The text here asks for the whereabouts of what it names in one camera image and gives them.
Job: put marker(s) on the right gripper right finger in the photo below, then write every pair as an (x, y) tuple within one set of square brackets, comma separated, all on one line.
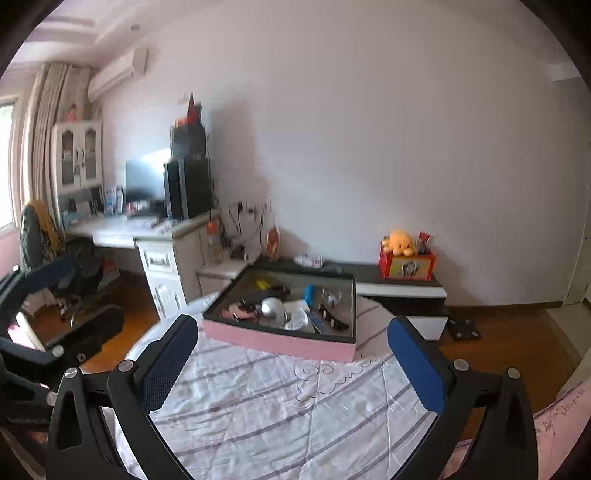
[(505, 445)]

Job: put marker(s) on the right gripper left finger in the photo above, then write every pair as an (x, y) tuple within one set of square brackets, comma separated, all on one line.
[(79, 443)]

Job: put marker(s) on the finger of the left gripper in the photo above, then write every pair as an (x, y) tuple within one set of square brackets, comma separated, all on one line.
[(18, 285), (79, 344)]

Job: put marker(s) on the rose gold round tin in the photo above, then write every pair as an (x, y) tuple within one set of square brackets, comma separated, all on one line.
[(238, 313)]

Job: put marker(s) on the black hair clip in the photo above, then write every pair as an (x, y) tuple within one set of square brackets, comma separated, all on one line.
[(333, 322)]

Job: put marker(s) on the white cloud figurine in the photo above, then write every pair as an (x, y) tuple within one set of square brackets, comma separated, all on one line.
[(273, 308)]

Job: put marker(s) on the blue patterned long box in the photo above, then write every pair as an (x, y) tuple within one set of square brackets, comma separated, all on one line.
[(318, 324)]

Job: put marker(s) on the black hair brush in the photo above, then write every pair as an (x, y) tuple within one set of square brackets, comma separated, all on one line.
[(257, 297)]

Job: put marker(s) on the blue highlighter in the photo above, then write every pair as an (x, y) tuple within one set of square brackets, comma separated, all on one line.
[(309, 295)]

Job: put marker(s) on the pink bed cover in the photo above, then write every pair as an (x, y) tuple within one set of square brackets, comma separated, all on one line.
[(559, 426)]

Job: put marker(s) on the office chair with clothes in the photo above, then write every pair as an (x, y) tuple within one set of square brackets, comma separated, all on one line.
[(72, 273)]

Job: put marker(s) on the striped white quilt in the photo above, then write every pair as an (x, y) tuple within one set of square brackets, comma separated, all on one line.
[(236, 413)]

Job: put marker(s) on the black floor scale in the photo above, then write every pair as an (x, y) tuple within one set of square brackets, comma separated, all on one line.
[(463, 330)]

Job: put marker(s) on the white desk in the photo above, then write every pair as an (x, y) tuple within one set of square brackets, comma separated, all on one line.
[(171, 252)]

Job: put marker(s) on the white glass-door cabinet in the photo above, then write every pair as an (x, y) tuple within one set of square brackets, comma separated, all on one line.
[(76, 156)]

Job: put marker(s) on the white nightstand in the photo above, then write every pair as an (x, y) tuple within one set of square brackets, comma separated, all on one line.
[(214, 277)]

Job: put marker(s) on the black computer monitor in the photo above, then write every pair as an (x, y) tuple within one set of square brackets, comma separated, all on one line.
[(144, 177)]

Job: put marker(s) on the doll on cabinet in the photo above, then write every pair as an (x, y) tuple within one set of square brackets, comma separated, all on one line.
[(71, 115)]

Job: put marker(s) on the orange cap bottle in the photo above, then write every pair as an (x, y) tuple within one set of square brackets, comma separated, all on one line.
[(213, 241)]

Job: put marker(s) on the black computer tower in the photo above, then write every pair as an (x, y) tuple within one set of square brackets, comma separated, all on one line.
[(187, 187)]

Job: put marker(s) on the red toy crate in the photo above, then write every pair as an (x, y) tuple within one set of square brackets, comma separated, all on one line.
[(415, 268)]

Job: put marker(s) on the beige curtain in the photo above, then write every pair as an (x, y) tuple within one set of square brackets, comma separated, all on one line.
[(57, 85)]

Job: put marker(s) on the black box on tower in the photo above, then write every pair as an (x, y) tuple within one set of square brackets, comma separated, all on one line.
[(188, 139)]

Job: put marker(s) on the orange snack bag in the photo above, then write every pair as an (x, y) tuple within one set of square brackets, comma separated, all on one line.
[(273, 244)]

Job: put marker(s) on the pink and green box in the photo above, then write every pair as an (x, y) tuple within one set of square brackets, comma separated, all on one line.
[(268, 335)]

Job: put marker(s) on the yellow octopus plush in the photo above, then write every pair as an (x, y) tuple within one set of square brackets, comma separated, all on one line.
[(399, 243)]

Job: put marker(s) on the red triangular flag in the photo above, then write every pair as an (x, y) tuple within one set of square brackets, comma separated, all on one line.
[(193, 114)]

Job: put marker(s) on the white air conditioner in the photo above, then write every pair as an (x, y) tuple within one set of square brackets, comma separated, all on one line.
[(129, 66)]

